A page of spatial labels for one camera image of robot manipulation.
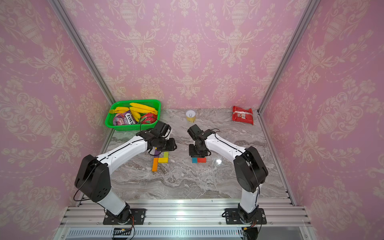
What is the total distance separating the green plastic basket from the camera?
3.52 feet

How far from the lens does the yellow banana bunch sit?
1.11m

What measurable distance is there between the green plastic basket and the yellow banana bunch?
0.04 ft
